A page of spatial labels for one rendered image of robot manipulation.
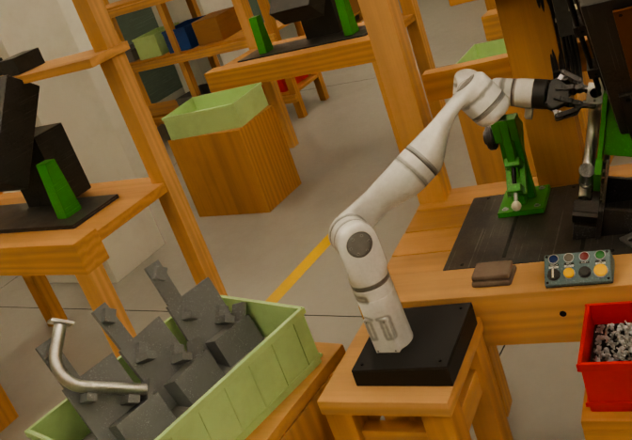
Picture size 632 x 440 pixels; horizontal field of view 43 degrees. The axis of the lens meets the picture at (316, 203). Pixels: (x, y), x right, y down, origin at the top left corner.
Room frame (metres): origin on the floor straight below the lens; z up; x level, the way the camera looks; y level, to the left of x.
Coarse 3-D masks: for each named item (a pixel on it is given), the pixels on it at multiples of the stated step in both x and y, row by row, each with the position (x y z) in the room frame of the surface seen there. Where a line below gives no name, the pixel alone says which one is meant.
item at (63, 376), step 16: (48, 320) 1.74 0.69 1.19; (64, 320) 1.73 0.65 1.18; (64, 336) 1.72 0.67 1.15; (64, 368) 1.67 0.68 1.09; (64, 384) 1.65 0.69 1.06; (80, 384) 1.66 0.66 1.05; (96, 384) 1.67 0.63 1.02; (112, 384) 1.69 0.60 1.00; (128, 384) 1.70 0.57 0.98; (144, 384) 1.72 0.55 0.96
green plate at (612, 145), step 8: (608, 104) 1.71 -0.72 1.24; (608, 112) 1.72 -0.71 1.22; (608, 120) 1.72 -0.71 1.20; (600, 128) 1.72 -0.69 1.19; (608, 128) 1.72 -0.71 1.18; (616, 128) 1.71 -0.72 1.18; (600, 136) 1.72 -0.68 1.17; (608, 136) 1.72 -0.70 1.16; (616, 136) 1.71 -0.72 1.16; (624, 136) 1.70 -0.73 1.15; (600, 144) 1.72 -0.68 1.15; (608, 144) 1.72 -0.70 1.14; (616, 144) 1.71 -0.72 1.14; (624, 144) 1.70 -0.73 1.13; (600, 152) 1.72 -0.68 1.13; (608, 152) 1.72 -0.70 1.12; (616, 152) 1.72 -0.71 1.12; (624, 152) 1.71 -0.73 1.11; (600, 160) 1.72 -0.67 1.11
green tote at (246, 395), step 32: (256, 320) 1.95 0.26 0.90; (288, 320) 1.77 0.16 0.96; (256, 352) 1.68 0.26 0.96; (288, 352) 1.75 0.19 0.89; (224, 384) 1.60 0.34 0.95; (256, 384) 1.66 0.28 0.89; (288, 384) 1.72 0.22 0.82; (64, 416) 1.75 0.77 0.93; (192, 416) 1.53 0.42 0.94; (224, 416) 1.58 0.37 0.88; (256, 416) 1.63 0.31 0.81
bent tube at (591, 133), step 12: (588, 84) 1.84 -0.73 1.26; (600, 84) 1.83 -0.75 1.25; (588, 96) 1.82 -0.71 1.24; (600, 96) 1.81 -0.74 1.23; (600, 108) 1.87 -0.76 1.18; (588, 120) 1.90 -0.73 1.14; (588, 132) 1.89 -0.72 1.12; (588, 144) 1.87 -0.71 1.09; (588, 156) 1.85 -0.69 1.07; (588, 192) 1.79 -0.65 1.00
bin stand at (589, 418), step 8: (584, 392) 1.34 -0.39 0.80; (584, 400) 1.32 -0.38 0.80; (584, 408) 1.29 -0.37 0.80; (584, 416) 1.27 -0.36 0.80; (592, 416) 1.26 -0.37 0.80; (600, 416) 1.26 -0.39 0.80; (608, 416) 1.25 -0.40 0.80; (616, 416) 1.24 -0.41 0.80; (624, 416) 1.23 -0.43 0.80; (584, 424) 1.26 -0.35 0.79; (592, 424) 1.25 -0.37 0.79; (600, 424) 1.24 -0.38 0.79; (608, 424) 1.24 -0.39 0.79; (616, 424) 1.23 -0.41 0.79; (624, 424) 1.22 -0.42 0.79; (584, 432) 1.26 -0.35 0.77; (592, 432) 1.25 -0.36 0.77; (600, 432) 1.25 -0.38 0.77; (608, 432) 1.24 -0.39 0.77; (616, 432) 1.23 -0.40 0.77; (624, 432) 1.22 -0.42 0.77
